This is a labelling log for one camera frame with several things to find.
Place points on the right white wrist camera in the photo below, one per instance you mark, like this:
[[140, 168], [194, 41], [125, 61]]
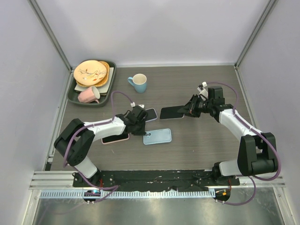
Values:
[[203, 93]]

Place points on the light blue phone case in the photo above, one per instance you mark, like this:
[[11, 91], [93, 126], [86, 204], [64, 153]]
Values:
[[157, 136]]

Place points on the silver phone black screen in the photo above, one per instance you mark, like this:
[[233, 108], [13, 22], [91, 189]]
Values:
[[171, 113]]

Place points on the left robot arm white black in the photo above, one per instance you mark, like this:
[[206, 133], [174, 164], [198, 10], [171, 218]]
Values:
[[76, 139]]

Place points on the blue ceramic mug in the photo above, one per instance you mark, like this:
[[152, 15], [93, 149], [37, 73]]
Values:
[[139, 82]]

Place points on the orange rimmed plate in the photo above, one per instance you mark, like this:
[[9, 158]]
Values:
[[104, 77]]

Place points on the dark green tray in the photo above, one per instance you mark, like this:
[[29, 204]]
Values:
[[72, 94]]

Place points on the dark green phone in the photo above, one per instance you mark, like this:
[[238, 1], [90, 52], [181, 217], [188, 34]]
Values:
[[116, 138]]

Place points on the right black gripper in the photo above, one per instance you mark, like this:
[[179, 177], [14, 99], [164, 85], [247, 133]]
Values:
[[190, 107]]

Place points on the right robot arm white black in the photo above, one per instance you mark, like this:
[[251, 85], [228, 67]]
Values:
[[257, 153]]

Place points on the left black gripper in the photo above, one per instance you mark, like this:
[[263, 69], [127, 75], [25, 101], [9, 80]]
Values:
[[142, 131]]

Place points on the white slotted cable duct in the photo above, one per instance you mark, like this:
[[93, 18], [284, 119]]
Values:
[[90, 194]]

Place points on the lilac phone case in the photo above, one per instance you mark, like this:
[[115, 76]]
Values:
[[151, 114]]

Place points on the floral cream plate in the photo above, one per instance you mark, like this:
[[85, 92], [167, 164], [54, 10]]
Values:
[[90, 72]]

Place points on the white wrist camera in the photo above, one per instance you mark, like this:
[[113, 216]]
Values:
[[137, 106], [203, 93]]

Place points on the white square plate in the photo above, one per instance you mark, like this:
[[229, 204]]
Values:
[[102, 86]]

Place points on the pink cup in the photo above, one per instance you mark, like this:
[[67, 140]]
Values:
[[89, 95]]

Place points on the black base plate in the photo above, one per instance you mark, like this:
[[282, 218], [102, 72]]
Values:
[[160, 180]]

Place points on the pink phone case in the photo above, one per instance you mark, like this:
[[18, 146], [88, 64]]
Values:
[[114, 140]]

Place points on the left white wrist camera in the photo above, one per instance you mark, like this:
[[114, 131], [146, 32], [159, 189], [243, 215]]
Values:
[[137, 106]]

